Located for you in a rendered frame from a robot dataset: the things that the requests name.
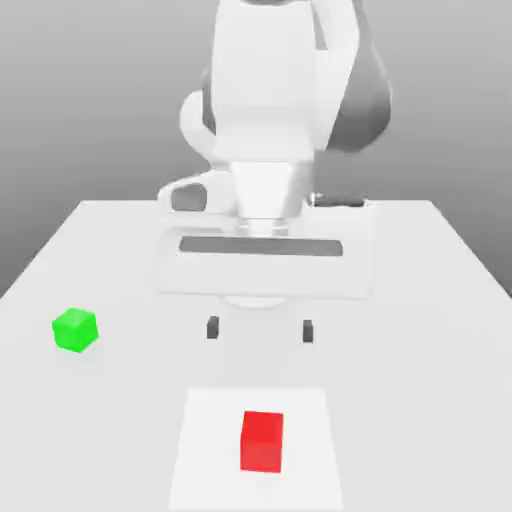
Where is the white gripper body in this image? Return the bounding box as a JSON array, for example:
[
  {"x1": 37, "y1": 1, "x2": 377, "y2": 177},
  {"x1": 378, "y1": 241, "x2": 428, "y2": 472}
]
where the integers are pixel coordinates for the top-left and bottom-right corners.
[{"x1": 152, "y1": 224, "x2": 378, "y2": 302}]

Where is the small red cube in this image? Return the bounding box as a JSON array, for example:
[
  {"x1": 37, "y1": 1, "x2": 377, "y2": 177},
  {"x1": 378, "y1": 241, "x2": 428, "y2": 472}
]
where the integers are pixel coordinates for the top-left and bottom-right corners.
[{"x1": 239, "y1": 410, "x2": 285, "y2": 475}]

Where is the small green cube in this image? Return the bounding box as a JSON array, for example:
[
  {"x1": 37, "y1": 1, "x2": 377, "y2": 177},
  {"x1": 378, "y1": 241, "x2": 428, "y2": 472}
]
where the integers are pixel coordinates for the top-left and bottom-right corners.
[{"x1": 51, "y1": 306, "x2": 100, "y2": 354}]

